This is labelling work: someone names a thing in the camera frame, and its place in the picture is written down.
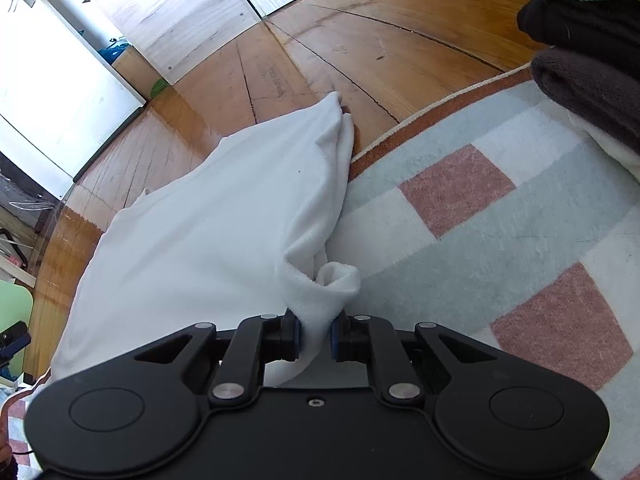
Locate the light green stool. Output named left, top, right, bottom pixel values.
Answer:
left=0, top=280, right=35, bottom=386

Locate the white t-shirt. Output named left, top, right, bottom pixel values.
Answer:
left=50, top=91, right=362, bottom=391

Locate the folded off-white garment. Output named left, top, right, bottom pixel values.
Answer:
left=567, top=110, right=640, bottom=184

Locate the folded black garment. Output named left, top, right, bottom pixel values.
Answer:
left=516, top=0, right=640, bottom=59

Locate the folded brown garment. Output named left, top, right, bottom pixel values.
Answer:
left=530, top=47, right=640, bottom=136

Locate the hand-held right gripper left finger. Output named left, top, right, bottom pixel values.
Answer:
left=134, top=310, right=303, bottom=408

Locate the blue plastic bag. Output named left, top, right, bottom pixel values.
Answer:
left=97, top=40, right=132, bottom=64

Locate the checkered rug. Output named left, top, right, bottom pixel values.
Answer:
left=0, top=65, right=640, bottom=480

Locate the white door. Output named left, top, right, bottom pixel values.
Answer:
left=0, top=0, right=149, bottom=196

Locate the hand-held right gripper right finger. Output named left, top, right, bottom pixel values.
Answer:
left=330, top=312, right=498, bottom=406

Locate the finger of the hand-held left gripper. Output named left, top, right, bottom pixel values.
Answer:
left=0, top=322, right=32, bottom=361

